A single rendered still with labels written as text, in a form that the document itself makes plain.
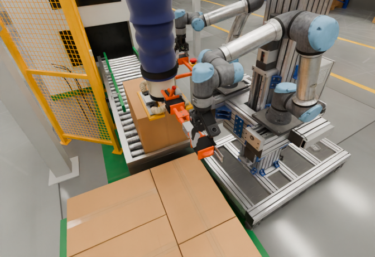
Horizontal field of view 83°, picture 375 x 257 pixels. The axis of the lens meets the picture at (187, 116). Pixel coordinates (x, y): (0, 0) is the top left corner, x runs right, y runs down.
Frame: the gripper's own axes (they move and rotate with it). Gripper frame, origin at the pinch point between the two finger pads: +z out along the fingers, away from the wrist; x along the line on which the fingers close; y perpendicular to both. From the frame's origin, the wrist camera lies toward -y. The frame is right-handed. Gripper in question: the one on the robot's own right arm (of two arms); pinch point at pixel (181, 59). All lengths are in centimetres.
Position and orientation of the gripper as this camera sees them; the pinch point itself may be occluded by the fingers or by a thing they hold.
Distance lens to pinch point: 172.0
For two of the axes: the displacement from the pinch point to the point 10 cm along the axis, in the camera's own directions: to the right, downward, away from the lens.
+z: 0.4, 7.7, 6.4
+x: 9.2, -2.8, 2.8
